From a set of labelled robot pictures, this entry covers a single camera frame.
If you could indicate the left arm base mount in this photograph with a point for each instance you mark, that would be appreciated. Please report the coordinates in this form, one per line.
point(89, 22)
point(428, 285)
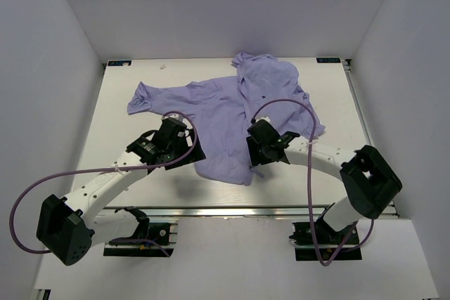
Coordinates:
point(149, 239)

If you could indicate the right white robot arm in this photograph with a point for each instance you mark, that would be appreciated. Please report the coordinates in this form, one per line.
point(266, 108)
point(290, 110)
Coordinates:
point(369, 181)

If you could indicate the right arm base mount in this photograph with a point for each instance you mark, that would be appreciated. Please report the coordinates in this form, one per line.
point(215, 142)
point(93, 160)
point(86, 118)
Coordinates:
point(304, 247)

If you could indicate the left blue table label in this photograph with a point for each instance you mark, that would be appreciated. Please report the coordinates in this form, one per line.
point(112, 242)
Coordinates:
point(119, 63)

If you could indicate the right blue table label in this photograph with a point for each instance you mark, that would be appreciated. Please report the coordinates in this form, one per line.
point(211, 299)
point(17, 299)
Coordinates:
point(328, 60)

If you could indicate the aluminium rail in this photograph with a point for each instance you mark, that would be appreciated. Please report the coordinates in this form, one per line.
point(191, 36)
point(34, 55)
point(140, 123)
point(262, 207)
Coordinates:
point(362, 100)
point(240, 211)

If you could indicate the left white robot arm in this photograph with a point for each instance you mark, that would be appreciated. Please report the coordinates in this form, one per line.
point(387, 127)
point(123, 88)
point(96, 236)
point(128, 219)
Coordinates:
point(70, 225)

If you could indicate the lilac zip-up jacket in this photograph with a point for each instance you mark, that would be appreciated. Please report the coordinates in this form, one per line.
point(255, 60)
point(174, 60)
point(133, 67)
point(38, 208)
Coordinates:
point(222, 108)

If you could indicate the aluminium right side rail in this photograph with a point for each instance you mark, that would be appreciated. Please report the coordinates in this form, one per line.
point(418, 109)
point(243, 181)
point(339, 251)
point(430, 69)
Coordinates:
point(362, 100)

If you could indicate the blue table label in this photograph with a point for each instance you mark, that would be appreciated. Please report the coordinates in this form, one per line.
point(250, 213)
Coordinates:
point(328, 60)
point(119, 63)

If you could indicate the aluminium front rail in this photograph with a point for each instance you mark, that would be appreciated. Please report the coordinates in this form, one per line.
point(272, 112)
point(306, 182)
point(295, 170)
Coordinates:
point(240, 211)

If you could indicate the white front cover board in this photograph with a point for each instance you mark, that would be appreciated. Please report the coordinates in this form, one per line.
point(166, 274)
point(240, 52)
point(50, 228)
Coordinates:
point(247, 259)

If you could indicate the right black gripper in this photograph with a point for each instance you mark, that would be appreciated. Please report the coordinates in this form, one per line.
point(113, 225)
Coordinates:
point(256, 158)

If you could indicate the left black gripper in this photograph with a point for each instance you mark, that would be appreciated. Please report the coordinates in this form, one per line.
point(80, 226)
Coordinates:
point(195, 155)

